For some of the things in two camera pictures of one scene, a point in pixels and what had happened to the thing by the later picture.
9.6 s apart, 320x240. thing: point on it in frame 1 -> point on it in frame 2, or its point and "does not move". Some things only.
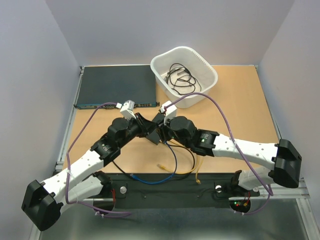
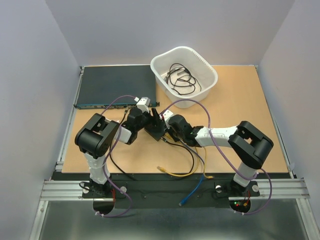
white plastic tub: [183, 71] does not move
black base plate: [175, 191] does not move
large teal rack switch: [104, 84] does not move
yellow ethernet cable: [197, 180] -> [169, 136]
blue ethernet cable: [163, 180] -> [184, 201]
